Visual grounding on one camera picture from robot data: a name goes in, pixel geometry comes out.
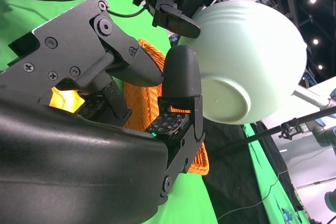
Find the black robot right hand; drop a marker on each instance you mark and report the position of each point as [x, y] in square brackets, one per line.
[78, 169]

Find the orange bread with torn top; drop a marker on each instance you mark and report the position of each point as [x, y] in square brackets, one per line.
[65, 100]

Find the pale grey bowl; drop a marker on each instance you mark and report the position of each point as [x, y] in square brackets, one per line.
[249, 51]

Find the orange wicker basket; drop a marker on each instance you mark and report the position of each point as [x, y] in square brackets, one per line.
[144, 100]

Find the black backdrop curtain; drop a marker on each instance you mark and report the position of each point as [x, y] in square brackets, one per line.
[231, 176]

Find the white metal tube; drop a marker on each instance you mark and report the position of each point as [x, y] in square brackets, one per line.
[309, 99]

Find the black boom pole with clamp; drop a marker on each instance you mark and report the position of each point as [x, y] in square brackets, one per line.
[288, 127]

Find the green backdrop sheet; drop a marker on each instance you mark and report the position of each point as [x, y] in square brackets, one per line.
[273, 190]

